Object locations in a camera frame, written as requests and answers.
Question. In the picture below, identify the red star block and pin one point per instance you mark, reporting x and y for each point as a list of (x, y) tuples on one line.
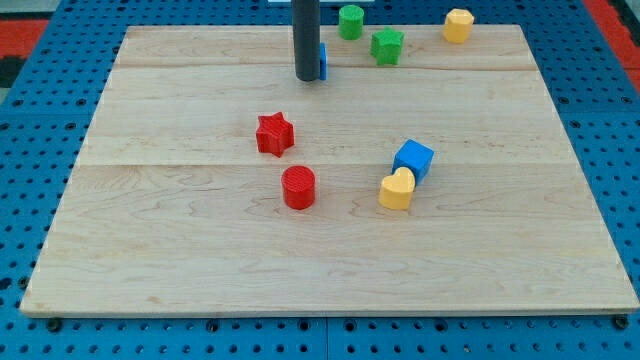
[(274, 134)]

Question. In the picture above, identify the green star block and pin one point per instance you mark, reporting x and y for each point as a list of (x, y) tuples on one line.
[(386, 46)]

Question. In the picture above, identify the red cylinder block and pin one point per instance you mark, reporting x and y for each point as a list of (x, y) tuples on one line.
[(298, 187)]

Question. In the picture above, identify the yellow heart block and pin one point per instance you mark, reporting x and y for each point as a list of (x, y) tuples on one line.
[(396, 190)]

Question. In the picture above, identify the blue cube block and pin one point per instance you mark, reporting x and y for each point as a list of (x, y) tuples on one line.
[(416, 157)]

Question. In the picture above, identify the light wooden board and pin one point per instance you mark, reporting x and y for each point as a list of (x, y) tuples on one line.
[(171, 210)]

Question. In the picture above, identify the small blue block behind rod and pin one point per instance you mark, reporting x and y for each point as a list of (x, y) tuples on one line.
[(323, 62)]

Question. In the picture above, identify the green cylinder block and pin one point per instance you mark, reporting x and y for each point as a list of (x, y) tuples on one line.
[(350, 22)]

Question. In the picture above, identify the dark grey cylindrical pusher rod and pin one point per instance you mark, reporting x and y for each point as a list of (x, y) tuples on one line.
[(306, 38)]

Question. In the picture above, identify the yellow hexagon block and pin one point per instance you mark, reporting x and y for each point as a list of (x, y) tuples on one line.
[(458, 25)]

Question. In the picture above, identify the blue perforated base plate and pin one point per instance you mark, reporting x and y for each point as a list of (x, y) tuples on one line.
[(48, 109)]

